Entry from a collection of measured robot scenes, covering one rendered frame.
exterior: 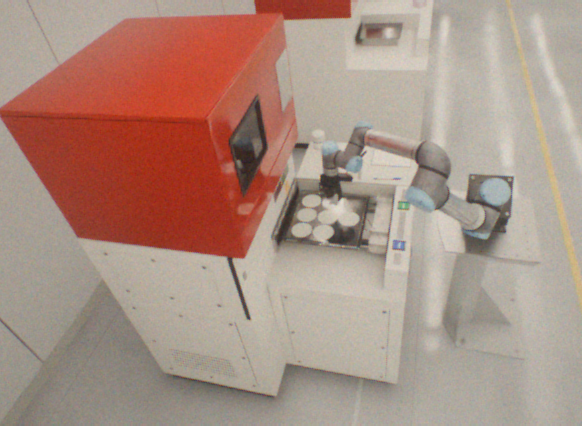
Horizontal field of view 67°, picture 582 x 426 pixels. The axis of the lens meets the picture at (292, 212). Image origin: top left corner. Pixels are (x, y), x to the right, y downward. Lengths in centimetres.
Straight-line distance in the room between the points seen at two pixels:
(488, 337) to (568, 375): 43
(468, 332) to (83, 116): 234
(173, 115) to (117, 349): 211
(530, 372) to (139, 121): 238
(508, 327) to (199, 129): 225
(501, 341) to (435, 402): 56
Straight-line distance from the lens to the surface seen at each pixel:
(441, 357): 279
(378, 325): 212
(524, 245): 228
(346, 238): 209
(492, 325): 296
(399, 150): 178
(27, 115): 164
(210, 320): 207
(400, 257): 194
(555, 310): 316
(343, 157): 190
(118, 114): 141
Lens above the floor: 241
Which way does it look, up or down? 42 degrees down
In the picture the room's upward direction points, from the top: 9 degrees counter-clockwise
